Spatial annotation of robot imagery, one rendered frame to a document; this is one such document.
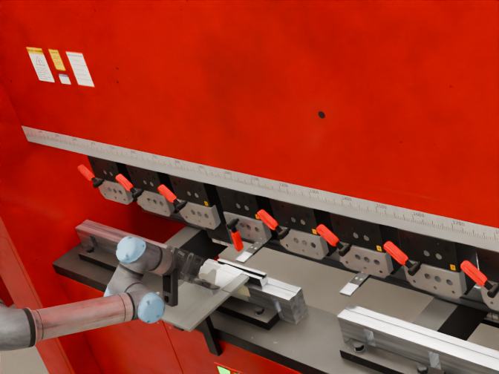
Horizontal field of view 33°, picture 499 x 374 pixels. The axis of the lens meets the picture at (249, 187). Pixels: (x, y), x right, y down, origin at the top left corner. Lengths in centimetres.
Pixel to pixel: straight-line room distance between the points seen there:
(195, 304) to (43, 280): 89
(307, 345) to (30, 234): 120
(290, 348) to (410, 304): 151
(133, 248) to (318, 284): 195
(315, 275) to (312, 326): 170
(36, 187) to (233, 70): 127
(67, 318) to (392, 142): 90
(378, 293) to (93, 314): 206
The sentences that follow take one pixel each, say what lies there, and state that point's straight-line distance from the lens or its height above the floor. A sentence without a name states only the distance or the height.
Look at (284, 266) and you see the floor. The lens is 431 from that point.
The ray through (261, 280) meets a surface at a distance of 253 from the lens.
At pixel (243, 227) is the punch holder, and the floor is 121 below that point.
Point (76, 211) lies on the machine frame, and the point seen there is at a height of 100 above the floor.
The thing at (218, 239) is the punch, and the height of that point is 111.
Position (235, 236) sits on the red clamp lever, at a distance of 236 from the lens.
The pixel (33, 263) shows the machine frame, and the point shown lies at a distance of 320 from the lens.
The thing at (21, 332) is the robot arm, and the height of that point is 133.
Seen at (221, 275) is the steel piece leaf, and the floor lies 100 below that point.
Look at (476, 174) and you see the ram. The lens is 177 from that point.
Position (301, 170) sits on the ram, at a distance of 208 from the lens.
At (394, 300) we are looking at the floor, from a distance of 393.
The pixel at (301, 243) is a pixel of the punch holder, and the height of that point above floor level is 122.
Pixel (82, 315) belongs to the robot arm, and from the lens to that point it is 216.
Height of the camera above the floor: 245
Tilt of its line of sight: 29 degrees down
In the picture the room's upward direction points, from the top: 16 degrees counter-clockwise
